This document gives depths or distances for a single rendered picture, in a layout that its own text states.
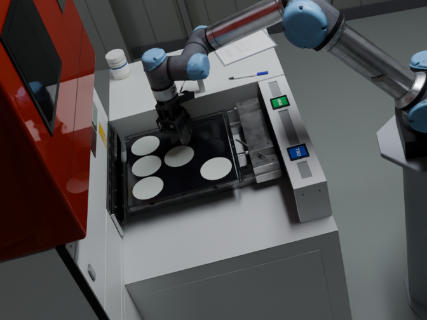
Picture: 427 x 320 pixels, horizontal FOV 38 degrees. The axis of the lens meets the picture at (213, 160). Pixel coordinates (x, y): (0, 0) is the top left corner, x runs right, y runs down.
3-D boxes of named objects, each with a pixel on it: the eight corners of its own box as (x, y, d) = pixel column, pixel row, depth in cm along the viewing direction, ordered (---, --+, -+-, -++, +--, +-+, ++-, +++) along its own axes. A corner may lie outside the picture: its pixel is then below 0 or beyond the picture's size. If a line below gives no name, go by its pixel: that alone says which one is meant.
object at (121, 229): (119, 237, 188) (108, 216, 182) (119, 147, 221) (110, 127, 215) (125, 235, 187) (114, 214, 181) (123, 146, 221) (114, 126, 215)
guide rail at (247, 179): (131, 216, 197) (128, 209, 195) (131, 212, 199) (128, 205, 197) (283, 176, 194) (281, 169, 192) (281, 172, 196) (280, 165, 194)
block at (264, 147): (250, 159, 195) (248, 152, 193) (248, 152, 198) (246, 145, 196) (275, 152, 195) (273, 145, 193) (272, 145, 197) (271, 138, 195)
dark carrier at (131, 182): (129, 207, 189) (128, 206, 189) (127, 140, 216) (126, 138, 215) (237, 179, 187) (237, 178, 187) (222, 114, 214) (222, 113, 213)
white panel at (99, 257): (115, 346, 161) (55, 249, 136) (115, 153, 224) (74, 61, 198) (127, 344, 161) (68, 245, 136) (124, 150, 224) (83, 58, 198)
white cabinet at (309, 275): (196, 419, 229) (124, 286, 177) (176, 232, 303) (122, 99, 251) (366, 378, 225) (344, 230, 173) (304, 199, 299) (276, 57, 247)
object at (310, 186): (300, 223, 178) (293, 189, 169) (265, 113, 220) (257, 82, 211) (332, 215, 178) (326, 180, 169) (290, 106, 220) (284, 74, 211)
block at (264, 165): (255, 175, 189) (253, 167, 187) (253, 167, 192) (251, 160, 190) (280, 168, 188) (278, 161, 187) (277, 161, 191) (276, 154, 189)
